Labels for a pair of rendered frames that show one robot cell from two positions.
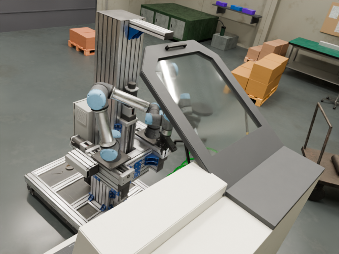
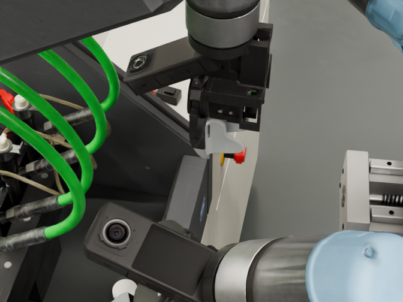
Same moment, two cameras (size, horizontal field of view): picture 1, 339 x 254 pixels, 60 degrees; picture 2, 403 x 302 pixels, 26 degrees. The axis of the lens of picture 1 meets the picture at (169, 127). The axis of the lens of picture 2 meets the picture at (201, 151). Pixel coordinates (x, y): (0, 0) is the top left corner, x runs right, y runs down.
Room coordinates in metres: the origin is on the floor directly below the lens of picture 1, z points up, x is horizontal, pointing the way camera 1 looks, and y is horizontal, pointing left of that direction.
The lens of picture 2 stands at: (2.29, -0.30, 2.01)
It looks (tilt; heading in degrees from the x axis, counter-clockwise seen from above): 50 degrees down; 154
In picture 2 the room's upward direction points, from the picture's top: straight up
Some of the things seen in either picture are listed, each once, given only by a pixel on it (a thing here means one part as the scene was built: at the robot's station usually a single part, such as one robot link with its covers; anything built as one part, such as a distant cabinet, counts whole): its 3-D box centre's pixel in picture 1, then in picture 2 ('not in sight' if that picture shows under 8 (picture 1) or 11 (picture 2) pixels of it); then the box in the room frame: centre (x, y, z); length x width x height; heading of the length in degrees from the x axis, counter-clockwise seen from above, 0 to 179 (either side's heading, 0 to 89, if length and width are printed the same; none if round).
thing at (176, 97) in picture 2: not in sight; (144, 87); (1.37, 0.05, 0.99); 0.12 x 0.02 x 0.02; 42
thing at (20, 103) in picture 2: not in sight; (21, 103); (1.41, -0.15, 1.09); 0.02 x 0.02 x 0.03
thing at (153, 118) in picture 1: (153, 118); not in sight; (1.71, 0.12, 1.50); 0.11 x 0.11 x 0.08; 6
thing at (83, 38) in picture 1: (96, 40); not in sight; (7.14, 2.18, 0.21); 1.14 x 0.78 x 0.41; 145
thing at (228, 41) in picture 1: (224, 34); not in sight; (9.57, -1.15, 0.39); 0.81 x 0.64 x 0.77; 148
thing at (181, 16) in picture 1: (178, 22); not in sight; (9.95, 0.35, 0.38); 1.91 x 1.75 x 0.75; 58
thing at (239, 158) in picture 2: not in sight; (234, 153); (1.42, 0.19, 0.80); 0.05 x 0.04 x 0.05; 142
